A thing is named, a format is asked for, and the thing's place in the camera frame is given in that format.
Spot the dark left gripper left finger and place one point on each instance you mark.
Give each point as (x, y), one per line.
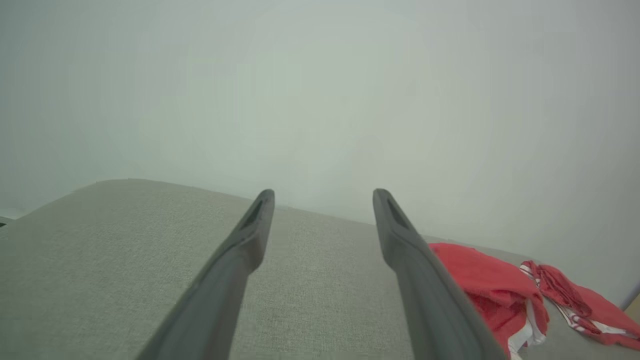
(215, 305)

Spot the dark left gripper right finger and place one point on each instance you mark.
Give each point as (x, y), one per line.
(430, 310)

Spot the red shorts white waistband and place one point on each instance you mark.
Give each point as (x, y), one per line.
(485, 280)

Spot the red Bulls 23 jersey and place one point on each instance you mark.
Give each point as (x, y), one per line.
(595, 305)

